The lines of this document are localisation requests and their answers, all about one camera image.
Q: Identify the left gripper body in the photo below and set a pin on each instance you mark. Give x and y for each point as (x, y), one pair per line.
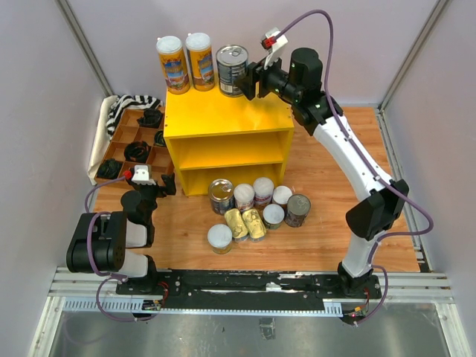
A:
(150, 193)

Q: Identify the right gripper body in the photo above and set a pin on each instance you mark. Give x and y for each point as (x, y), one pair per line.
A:
(274, 80)

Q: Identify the blue yellow can white lid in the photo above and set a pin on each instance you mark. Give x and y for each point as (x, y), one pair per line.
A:
(200, 57)

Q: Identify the yellow shelf cabinet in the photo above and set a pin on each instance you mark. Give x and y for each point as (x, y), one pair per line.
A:
(211, 136)

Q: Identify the red white can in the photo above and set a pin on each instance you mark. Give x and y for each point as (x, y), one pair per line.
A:
(244, 197)
(263, 191)

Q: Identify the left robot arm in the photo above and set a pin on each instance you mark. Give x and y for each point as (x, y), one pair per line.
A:
(103, 243)

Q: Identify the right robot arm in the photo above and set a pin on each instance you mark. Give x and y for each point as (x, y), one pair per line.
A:
(380, 198)

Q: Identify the rolled black belt middle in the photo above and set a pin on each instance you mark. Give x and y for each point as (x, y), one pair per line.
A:
(137, 152)

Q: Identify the rolled black belt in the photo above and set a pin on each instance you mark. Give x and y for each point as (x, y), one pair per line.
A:
(151, 118)
(137, 152)

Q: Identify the rolled green belt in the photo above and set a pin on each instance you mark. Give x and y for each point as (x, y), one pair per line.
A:
(159, 139)

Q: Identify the rolled dark belt bottom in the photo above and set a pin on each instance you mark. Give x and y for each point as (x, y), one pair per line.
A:
(109, 169)

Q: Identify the wooden divided tray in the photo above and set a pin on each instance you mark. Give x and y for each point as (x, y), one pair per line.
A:
(138, 139)

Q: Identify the rolled black belt top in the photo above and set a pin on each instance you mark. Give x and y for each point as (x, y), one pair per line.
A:
(151, 118)

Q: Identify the gold rectangular tin left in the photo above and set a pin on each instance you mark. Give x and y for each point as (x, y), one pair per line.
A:
(236, 224)

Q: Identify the gold rectangular tin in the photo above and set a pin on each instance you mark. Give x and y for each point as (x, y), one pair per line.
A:
(254, 224)
(236, 224)

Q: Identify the striped cloth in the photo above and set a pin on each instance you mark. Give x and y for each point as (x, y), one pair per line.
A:
(135, 102)

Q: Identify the gold rectangular tin right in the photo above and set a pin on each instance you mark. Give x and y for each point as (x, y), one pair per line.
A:
(254, 224)

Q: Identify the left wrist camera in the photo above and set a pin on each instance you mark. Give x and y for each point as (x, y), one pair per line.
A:
(140, 174)

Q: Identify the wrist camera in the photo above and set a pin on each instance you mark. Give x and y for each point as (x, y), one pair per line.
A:
(275, 45)
(140, 174)

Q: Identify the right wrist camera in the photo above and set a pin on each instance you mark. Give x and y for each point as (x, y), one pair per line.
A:
(275, 45)

